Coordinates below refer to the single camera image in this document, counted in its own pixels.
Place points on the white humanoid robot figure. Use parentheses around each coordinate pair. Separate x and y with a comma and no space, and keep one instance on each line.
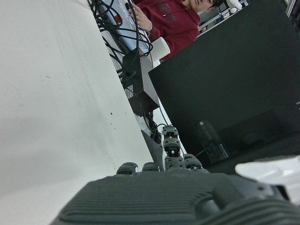
(233,2)

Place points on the black cylindrical device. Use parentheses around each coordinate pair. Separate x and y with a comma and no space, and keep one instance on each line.
(207,138)

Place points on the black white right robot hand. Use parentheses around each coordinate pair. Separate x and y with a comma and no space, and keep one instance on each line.
(150,201)

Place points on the black monitor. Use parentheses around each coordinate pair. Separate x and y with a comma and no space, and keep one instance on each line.
(222,82)

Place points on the teach pendant with red button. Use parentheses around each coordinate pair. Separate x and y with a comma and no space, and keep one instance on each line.
(128,38)

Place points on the person in red hoodie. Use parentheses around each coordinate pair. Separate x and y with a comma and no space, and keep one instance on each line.
(178,25)

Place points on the white box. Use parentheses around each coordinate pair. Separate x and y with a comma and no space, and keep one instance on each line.
(160,48)

